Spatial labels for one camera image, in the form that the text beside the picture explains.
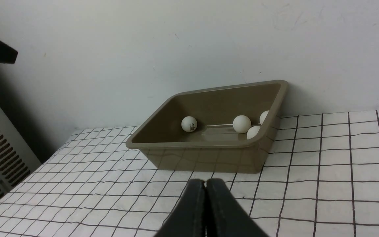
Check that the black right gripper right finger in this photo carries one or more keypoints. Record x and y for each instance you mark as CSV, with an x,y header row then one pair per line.
x,y
224,216

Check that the white ping-pong ball with logo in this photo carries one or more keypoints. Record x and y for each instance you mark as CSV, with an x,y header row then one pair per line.
x,y
189,124

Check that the olive green plastic bin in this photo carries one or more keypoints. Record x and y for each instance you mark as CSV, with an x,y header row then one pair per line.
x,y
214,146

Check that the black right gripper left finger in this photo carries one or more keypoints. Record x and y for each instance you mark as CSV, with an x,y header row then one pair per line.
x,y
187,218

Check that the white checkered tablecloth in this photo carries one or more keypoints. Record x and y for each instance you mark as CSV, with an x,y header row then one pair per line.
x,y
321,178

